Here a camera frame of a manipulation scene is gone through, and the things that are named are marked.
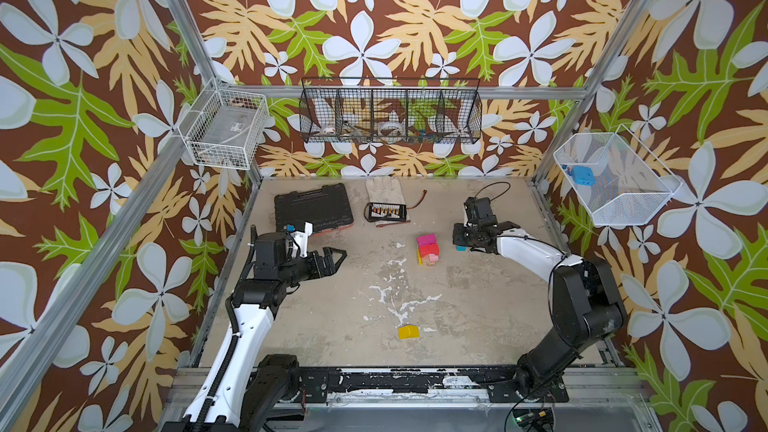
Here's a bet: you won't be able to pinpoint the black charging board yellow connectors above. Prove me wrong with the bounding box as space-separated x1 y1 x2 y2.
363 190 428 225

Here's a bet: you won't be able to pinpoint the white wire basket right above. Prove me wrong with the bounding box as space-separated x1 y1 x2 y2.
554 126 683 228

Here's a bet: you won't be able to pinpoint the white wire basket left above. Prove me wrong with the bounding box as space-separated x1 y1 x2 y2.
179 88 269 170

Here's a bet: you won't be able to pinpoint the black and red tool case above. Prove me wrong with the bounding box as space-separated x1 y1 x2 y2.
274 183 354 234

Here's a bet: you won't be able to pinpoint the magenta wood block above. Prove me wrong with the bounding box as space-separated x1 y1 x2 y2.
417 234 437 247

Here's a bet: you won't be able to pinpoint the white work glove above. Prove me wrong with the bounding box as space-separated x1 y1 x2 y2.
365 176 406 205

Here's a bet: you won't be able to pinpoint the black wire basket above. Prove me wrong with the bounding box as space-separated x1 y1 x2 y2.
297 77 483 144

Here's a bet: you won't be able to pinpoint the red wood block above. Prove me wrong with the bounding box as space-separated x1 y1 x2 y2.
419 243 440 258

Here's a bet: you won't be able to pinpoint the yellow rounded wood block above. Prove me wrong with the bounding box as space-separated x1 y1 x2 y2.
397 324 420 340

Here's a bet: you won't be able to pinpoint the aluminium frame post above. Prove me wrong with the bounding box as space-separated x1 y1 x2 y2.
167 0 263 187

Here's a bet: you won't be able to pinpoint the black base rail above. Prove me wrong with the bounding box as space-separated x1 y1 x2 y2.
299 365 569 404

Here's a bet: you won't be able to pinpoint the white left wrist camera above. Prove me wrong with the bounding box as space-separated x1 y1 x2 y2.
285 222 314 258

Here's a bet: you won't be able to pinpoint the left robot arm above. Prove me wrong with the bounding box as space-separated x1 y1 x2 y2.
161 223 347 431

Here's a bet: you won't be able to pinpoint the blue object in basket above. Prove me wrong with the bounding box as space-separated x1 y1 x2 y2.
569 165 596 187

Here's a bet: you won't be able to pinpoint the light pink wood block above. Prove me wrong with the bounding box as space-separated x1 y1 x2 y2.
422 254 439 266

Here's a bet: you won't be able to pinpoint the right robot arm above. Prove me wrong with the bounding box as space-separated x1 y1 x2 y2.
452 197 628 399

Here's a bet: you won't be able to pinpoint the white wire basket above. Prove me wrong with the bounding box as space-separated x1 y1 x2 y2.
554 126 683 228
179 88 269 170

